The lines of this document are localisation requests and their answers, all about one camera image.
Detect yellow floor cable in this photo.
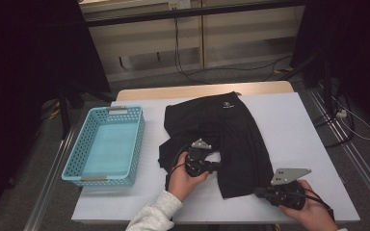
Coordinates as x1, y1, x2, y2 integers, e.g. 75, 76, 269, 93
46, 100, 62, 120

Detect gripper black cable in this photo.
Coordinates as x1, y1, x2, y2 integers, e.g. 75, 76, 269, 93
164, 144, 191, 191
303, 189, 335, 221

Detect white floor cable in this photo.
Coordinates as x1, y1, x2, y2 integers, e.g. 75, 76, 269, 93
331, 95, 370, 141

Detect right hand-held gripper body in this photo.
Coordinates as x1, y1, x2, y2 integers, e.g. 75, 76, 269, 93
265, 167, 312, 212

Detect beige wooden cabinet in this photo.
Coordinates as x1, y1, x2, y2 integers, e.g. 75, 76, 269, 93
78, 0, 306, 83

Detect white wall outlet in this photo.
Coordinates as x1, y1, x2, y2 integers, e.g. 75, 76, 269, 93
168, 0, 192, 11

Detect wide black curtain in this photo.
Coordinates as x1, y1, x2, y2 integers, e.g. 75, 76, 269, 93
0, 0, 112, 225

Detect light blue plastic basket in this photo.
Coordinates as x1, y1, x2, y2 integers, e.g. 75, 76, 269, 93
61, 105, 146, 188

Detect person's left hand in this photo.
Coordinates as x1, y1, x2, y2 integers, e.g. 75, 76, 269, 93
168, 151, 210, 203

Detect wooden table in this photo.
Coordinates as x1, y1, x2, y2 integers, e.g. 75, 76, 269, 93
115, 80, 295, 102

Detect black tripod stand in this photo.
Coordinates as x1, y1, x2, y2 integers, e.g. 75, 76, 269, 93
57, 80, 117, 141

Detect black horizontal bar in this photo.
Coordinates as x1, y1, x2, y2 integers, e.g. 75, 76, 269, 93
85, 0, 306, 28

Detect short metal floor rail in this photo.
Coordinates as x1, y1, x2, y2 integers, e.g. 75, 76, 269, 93
23, 126, 76, 231

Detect black hanging wall cable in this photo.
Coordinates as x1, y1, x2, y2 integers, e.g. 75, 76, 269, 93
172, 17, 293, 85

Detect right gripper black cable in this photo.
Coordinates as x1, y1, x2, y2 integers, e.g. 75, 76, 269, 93
303, 189, 335, 221

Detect black shorts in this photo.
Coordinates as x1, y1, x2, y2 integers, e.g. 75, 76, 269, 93
158, 90, 275, 199

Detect white table cover sheet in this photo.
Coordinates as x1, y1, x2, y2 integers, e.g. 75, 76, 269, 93
71, 91, 361, 224

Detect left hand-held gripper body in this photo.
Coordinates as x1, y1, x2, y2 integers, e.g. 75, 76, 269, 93
184, 138, 213, 178

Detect person's right hand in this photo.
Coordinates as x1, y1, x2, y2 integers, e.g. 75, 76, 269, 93
278, 179, 339, 231

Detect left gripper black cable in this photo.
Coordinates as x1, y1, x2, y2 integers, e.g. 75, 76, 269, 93
164, 144, 191, 191

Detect black floor cable bundle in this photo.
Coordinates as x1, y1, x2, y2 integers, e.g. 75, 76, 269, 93
312, 92, 356, 148

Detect long metal floor rail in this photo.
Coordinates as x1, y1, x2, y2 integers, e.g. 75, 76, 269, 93
307, 88, 370, 219

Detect narrow black curtain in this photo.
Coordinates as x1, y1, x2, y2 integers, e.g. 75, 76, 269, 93
290, 0, 370, 136

